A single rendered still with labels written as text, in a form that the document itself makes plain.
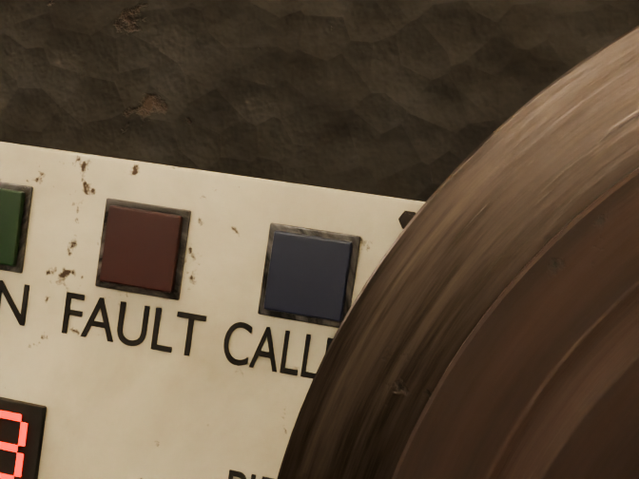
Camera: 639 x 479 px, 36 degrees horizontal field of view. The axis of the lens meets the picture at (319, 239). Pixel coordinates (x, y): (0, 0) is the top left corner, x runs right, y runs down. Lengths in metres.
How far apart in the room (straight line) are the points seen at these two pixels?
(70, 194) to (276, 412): 0.14
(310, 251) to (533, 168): 0.16
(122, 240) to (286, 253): 0.08
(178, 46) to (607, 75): 0.25
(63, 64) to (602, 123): 0.29
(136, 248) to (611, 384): 0.26
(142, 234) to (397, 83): 0.14
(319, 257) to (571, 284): 0.18
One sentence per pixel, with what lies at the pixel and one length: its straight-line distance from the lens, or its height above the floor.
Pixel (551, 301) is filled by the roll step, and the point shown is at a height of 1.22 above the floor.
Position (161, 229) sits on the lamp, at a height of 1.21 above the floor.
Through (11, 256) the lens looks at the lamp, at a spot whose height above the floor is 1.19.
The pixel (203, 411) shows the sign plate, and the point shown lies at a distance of 0.47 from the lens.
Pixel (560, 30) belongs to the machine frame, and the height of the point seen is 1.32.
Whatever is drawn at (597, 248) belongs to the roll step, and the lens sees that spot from 0.29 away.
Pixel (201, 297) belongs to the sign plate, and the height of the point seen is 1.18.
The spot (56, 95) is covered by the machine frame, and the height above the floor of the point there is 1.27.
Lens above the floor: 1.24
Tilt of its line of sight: 3 degrees down
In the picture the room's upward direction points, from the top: 8 degrees clockwise
